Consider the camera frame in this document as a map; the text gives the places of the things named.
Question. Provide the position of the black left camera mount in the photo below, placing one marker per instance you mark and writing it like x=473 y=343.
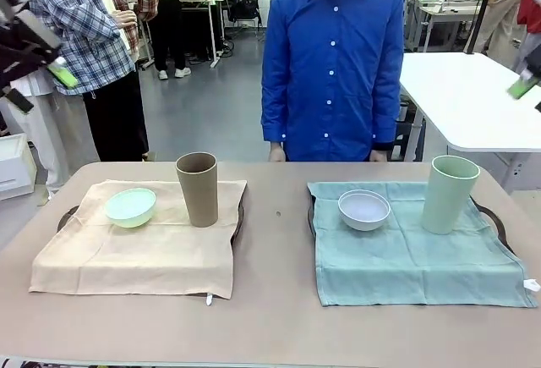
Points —
x=38 y=29

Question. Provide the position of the black tripod pole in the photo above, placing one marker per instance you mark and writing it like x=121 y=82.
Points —
x=482 y=8

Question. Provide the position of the black office chair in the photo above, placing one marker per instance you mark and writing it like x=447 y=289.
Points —
x=247 y=6

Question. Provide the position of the teal cloth mat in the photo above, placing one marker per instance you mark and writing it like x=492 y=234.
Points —
x=401 y=266

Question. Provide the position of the light green bowl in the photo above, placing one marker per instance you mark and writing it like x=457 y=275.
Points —
x=131 y=215

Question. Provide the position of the person's right hand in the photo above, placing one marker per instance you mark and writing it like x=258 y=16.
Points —
x=277 y=154

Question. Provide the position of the tall light green cup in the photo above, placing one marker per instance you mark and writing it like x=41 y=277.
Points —
x=448 y=203

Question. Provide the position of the person in grey hoodie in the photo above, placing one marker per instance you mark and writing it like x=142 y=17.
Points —
x=169 y=25

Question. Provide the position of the small black-white canister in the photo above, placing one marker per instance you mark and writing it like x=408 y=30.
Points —
x=404 y=112

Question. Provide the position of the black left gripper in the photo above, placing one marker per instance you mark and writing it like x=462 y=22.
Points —
x=17 y=55

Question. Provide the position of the person's left hand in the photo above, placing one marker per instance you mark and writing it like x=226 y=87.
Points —
x=378 y=156

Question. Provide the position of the beige cloth mat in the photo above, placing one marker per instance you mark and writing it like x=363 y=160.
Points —
x=127 y=258

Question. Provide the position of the person in beige trousers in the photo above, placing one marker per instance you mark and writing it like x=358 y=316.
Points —
x=503 y=8

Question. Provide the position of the person's left forearm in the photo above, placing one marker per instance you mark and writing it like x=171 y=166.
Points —
x=385 y=127

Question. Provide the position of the person in red jacket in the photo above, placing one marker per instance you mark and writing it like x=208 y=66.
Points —
x=531 y=4

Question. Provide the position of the tall brown cup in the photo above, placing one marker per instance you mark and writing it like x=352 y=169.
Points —
x=198 y=199

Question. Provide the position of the grey background desk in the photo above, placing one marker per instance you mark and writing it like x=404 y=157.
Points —
x=448 y=8

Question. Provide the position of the black stool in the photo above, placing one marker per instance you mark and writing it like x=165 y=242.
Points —
x=406 y=139

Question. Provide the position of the grey-blue bowl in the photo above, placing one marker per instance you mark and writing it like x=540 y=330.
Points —
x=363 y=220

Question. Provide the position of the white standing desk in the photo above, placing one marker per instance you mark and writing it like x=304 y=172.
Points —
x=214 y=34

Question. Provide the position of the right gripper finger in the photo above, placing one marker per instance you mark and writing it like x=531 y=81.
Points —
x=520 y=86
x=539 y=106

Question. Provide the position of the white side table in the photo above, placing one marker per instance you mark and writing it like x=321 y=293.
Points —
x=465 y=101

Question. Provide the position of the person's right forearm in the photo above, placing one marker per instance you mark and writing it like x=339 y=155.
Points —
x=272 y=122

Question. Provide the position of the white box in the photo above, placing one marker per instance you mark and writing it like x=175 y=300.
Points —
x=14 y=173

